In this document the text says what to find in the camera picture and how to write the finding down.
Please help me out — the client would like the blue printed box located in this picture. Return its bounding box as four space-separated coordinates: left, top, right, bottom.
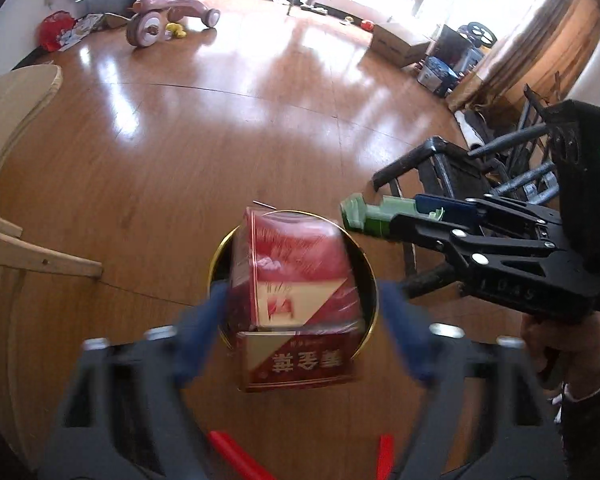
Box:
417 56 463 98

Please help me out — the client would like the pink tricycle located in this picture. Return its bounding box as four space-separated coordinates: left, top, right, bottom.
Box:
125 0 222 50

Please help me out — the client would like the red and gold box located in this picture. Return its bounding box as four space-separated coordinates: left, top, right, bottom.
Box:
235 322 366 393

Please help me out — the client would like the person's right hand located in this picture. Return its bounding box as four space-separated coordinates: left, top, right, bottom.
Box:
520 310 600 401

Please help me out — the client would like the red cigarette box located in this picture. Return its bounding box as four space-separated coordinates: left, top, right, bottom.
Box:
227 209 366 333

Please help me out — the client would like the red plastic bar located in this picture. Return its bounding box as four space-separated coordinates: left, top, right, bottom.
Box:
207 430 276 480
377 435 396 480

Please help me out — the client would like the printed paper package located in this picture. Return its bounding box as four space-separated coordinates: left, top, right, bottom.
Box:
60 14 106 52

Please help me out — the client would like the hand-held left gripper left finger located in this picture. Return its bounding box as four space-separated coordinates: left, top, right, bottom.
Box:
37 280 231 480

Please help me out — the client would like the red bag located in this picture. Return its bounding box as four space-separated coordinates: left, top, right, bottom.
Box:
39 11 77 53

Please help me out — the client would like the light wooden chair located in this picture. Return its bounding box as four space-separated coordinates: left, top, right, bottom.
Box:
0 64 105 466

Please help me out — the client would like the beige curtain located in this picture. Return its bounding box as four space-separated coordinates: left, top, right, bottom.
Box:
447 0 600 111

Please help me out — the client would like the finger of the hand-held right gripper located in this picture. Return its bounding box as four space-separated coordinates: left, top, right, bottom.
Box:
414 194 563 233
386 212 563 271

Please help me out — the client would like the gold-rimmed round bin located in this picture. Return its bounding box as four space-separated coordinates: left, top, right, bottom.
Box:
207 209 381 361

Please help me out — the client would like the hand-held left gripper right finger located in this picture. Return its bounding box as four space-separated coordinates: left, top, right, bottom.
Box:
377 280 568 480

